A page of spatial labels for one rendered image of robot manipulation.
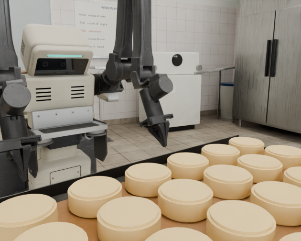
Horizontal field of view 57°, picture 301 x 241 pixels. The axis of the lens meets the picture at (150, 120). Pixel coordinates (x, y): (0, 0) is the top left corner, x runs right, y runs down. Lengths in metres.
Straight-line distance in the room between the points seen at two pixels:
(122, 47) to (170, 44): 4.18
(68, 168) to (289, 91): 3.40
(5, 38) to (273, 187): 0.66
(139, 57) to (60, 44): 0.26
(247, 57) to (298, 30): 0.85
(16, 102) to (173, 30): 4.70
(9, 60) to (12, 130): 0.17
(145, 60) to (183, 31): 4.43
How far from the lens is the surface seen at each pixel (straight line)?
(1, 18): 0.77
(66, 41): 1.01
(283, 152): 0.40
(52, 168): 1.10
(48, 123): 1.02
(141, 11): 0.95
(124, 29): 1.03
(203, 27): 5.63
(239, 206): 0.24
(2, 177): 1.33
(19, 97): 0.68
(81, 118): 1.06
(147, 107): 0.92
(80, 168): 1.14
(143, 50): 0.94
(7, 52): 0.76
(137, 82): 0.93
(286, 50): 4.13
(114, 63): 1.02
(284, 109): 4.14
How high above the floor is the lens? 1.03
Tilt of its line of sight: 12 degrees down
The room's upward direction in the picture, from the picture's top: straight up
